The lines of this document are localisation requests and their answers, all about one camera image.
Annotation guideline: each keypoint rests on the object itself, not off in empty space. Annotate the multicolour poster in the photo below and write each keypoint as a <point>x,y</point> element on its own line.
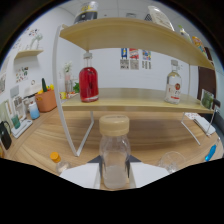
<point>146,55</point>

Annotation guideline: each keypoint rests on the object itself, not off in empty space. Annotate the red poster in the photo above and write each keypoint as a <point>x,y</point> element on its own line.
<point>134,53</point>

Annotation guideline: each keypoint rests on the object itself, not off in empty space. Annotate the clear bottle green cap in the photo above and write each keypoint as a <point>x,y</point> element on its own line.
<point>185,34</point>

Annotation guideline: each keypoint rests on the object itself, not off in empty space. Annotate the orange printed paper sheet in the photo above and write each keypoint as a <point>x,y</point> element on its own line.
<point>191,116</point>

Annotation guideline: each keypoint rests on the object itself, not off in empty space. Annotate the green leafy plant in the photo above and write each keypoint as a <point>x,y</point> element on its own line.
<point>76,87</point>

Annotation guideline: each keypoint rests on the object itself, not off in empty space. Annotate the glass jar of limes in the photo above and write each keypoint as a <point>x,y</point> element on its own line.
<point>207,99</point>

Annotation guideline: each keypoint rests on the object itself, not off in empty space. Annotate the red liquid glass bottle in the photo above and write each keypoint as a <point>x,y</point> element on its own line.
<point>89,85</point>

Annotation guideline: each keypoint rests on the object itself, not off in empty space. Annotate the clear bottle orange cap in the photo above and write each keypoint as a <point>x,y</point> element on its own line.
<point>60,163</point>

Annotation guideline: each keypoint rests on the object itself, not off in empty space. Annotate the green cucumber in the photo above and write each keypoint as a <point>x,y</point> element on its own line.
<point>44,85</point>

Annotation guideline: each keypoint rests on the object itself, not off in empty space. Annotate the yellow green snack bag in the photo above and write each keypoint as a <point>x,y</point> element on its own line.
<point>197,45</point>

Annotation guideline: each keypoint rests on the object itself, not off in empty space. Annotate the clear glass with ice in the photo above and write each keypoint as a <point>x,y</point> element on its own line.
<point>171,163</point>

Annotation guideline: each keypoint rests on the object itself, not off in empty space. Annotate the clear bottle red label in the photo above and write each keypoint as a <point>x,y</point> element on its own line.
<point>173,88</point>

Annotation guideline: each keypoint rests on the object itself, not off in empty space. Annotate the wall sticker cluster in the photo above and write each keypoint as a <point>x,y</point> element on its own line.
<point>22,74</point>

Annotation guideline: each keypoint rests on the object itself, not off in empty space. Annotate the clear bottle wooden cap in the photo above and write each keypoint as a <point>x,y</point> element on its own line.
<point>114,150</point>

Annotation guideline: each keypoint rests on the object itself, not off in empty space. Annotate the wooden wall shelf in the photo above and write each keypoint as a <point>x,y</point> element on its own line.
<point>29,53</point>

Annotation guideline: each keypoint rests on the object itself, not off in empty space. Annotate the white tray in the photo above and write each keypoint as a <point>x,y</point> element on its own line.
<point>23,128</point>

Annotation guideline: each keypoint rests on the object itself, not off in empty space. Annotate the brown door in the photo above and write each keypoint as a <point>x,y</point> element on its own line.
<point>208,76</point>

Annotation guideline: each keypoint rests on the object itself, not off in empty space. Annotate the dark cylinder muddler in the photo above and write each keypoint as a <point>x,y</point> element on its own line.
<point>217,104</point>

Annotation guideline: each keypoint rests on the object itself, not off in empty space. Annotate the black yellow snack bag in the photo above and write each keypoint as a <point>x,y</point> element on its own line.
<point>86,12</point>

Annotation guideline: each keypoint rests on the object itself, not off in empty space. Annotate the green cup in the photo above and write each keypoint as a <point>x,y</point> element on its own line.
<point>15,121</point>

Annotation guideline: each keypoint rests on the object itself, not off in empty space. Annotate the blue yellow poster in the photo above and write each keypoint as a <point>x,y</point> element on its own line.
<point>124,53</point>

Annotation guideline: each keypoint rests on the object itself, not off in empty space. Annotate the black handbag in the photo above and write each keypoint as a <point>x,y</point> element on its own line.
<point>5,136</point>

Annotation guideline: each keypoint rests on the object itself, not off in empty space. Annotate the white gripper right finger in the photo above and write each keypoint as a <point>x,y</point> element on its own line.
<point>148,173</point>

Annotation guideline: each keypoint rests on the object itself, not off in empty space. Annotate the white-framed wooden shelf rack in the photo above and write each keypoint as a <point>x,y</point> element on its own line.
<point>133,33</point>

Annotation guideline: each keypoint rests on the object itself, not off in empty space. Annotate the orange storage basket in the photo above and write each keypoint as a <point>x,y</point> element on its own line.
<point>46,101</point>

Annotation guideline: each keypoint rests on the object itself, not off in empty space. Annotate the white figurine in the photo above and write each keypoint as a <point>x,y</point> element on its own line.
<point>36,38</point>

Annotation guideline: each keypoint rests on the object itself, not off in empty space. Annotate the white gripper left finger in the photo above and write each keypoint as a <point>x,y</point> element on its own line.
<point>83,175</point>

